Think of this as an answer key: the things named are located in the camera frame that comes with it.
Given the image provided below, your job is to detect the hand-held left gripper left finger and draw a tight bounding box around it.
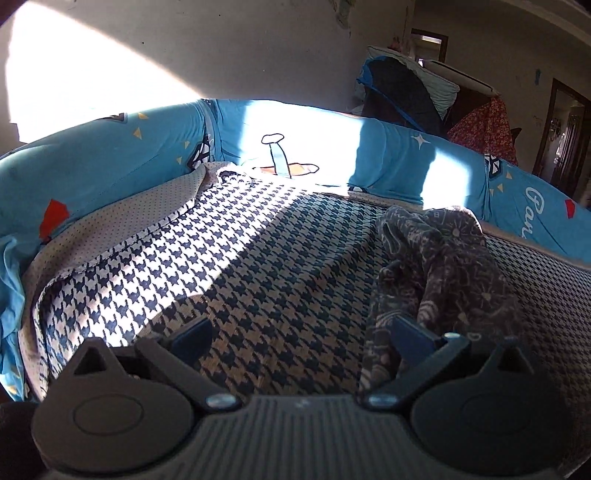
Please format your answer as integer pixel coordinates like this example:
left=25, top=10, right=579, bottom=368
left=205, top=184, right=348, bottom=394
left=60, top=318, right=243, bottom=414

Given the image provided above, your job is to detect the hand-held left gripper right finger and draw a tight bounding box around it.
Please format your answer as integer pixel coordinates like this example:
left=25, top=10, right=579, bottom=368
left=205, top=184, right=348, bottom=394
left=365, top=316, right=543, bottom=412

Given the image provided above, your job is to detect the grey patterned fleece jacket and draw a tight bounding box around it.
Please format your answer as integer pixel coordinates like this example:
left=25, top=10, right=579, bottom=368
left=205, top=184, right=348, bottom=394
left=358, top=205, right=527, bottom=398

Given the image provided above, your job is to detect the houndstooth sofa mat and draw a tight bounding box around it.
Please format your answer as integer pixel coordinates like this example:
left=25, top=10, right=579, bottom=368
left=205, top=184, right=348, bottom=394
left=21, top=161, right=591, bottom=416

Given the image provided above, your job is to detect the blue sofa cushion plane print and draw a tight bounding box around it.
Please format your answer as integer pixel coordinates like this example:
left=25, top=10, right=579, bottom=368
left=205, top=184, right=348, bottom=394
left=210, top=98, right=490, bottom=217

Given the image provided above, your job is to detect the person's dark clothing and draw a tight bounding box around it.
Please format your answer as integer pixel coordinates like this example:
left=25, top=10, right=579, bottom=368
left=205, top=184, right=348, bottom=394
left=0, top=401, right=42, bottom=480

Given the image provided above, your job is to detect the red floral cloth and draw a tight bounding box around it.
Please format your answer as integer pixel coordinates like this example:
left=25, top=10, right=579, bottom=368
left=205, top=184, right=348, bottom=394
left=447, top=97, right=520, bottom=167

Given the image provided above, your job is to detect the dark blue cloth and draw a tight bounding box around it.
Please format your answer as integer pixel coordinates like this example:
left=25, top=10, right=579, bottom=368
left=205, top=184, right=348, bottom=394
left=355, top=55, right=446, bottom=137

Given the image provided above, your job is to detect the pale folded bedding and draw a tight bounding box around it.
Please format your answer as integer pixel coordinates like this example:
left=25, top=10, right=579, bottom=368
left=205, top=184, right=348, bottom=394
left=418, top=58, right=500, bottom=121

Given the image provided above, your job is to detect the wooden door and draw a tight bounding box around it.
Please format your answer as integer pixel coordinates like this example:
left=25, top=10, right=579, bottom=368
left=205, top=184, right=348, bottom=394
left=536, top=78, right=591, bottom=210

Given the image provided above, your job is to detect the dark wooden doorway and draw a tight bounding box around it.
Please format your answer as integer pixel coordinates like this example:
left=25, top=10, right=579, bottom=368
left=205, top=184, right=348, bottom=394
left=411, top=28, right=450, bottom=64

